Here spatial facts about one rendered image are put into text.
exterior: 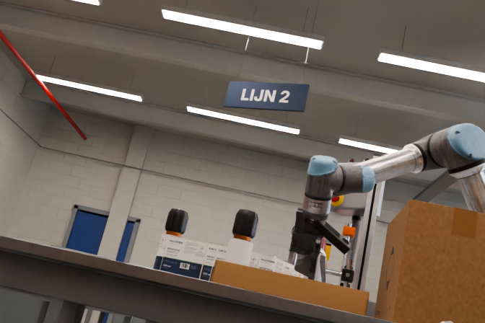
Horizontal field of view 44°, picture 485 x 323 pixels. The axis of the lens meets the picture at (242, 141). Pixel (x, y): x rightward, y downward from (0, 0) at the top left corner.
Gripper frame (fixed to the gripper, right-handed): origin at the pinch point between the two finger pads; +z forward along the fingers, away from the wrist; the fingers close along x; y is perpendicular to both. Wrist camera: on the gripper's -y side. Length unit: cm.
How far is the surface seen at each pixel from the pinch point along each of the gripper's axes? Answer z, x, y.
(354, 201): -8, -60, -8
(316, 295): -27, 67, -4
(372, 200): -10, -59, -14
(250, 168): 178, -795, 169
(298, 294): -27, 67, -1
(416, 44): -63, -440, -40
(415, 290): -18.6, 36.5, -23.1
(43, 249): -27, 71, 43
